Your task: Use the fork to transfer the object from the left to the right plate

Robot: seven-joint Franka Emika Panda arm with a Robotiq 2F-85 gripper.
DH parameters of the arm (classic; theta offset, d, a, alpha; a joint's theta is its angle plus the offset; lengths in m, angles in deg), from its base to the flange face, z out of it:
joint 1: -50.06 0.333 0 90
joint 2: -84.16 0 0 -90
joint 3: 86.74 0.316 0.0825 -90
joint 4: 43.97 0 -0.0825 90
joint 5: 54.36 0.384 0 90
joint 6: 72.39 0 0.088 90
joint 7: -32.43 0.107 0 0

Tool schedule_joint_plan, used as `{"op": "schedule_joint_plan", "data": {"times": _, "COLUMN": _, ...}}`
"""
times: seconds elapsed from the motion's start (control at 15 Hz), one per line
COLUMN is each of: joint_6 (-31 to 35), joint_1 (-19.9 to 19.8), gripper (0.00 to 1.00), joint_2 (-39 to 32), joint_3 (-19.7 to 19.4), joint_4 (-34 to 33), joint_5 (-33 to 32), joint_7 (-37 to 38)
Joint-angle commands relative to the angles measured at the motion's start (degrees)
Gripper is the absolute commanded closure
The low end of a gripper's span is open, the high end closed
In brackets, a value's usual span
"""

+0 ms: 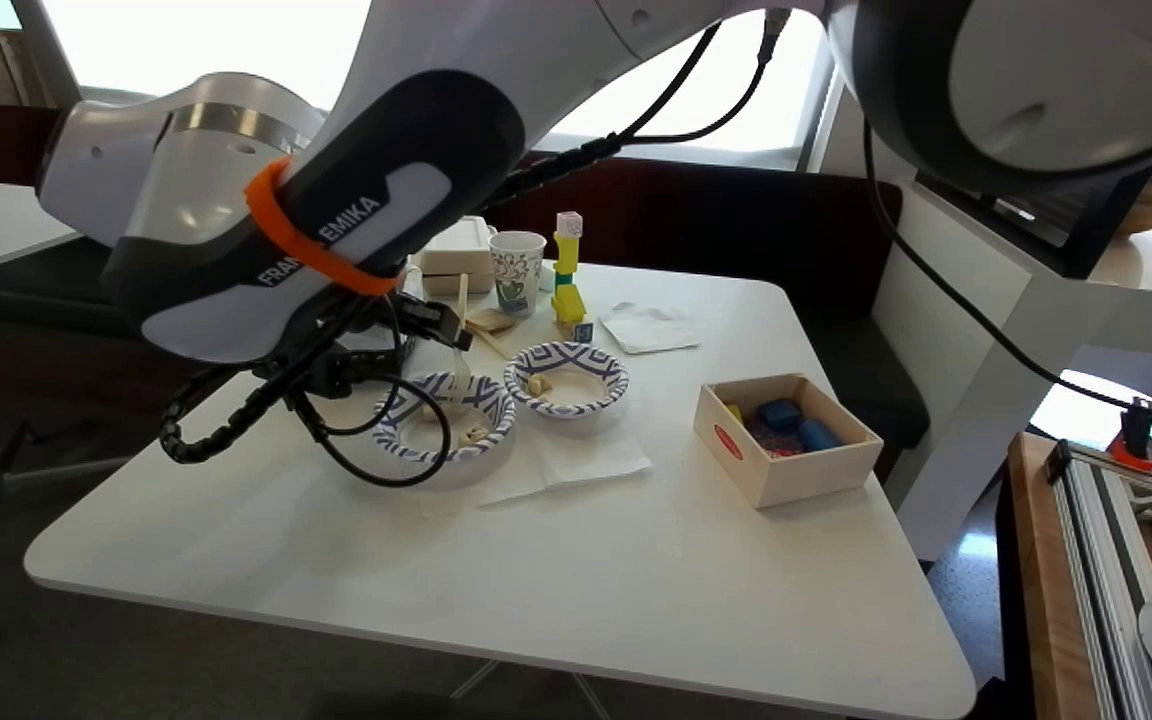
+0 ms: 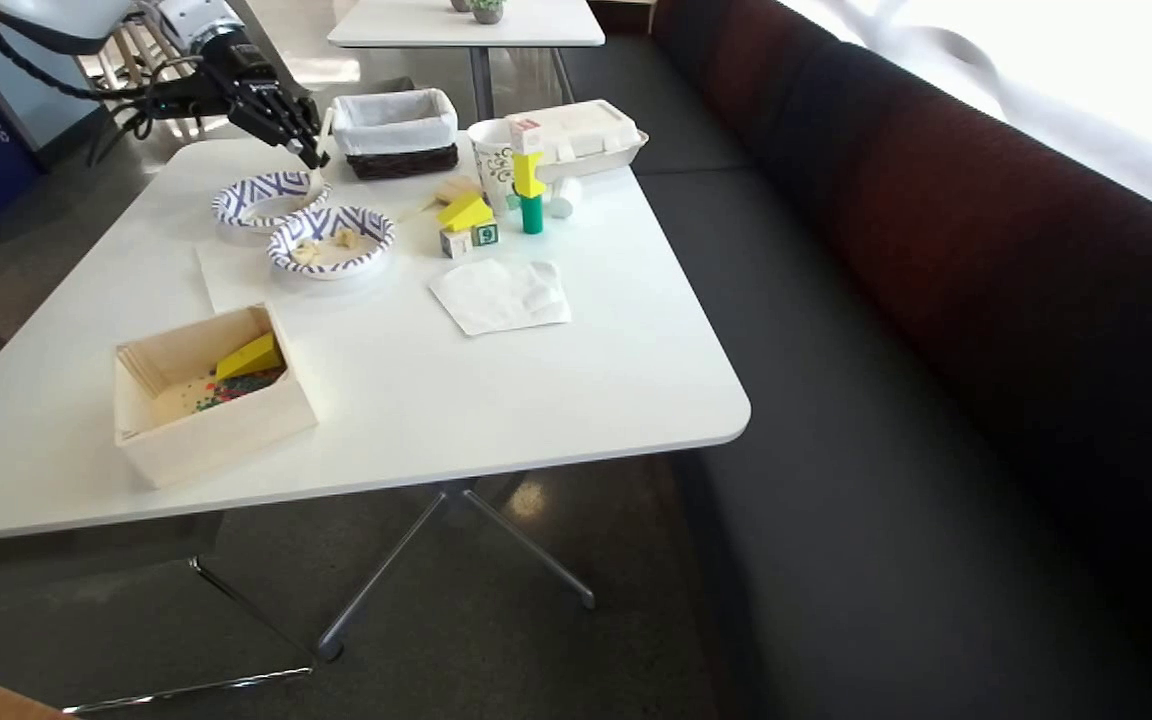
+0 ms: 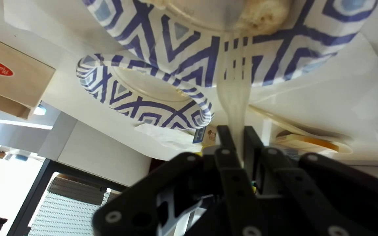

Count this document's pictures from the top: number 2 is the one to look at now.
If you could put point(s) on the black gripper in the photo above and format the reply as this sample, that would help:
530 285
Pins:
258 100

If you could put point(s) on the cream plastic fork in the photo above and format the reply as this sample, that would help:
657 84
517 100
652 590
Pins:
320 185

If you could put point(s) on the blue patterned paper plate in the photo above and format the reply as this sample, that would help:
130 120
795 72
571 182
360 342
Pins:
377 226
244 203

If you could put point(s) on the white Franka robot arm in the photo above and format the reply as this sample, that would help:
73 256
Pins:
196 25

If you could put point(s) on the small white round object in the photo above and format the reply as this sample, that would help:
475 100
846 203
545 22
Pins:
563 196

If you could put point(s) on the black basket with white liner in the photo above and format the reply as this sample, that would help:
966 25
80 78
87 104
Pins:
396 124

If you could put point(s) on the cream food piece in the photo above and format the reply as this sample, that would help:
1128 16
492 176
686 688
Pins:
346 243
314 253

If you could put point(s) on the tan wooden block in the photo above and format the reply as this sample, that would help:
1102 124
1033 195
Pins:
449 195

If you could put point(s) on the small cream picture cube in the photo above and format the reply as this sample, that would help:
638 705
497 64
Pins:
458 245

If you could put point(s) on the chrome side table leg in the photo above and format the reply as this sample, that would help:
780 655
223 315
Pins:
481 82

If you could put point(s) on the white side table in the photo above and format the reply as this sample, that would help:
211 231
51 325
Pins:
471 25

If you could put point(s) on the small blue picture cube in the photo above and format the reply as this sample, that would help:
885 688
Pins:
484 236

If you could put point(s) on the green cup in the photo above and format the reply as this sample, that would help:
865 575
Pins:
484 9

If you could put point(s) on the yellow green stacked toy tower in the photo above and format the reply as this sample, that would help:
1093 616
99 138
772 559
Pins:
530 174

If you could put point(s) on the white paper napkin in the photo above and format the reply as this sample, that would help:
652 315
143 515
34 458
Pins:
497 300

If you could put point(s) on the white foam takeout box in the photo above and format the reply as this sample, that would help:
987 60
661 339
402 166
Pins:
588 133

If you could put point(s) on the pale wooden box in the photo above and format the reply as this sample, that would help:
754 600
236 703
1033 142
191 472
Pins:
223 442

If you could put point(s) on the chrome table leg base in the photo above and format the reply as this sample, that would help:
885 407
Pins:
386 569

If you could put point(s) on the dark upholstered bench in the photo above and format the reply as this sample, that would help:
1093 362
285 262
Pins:
936 335

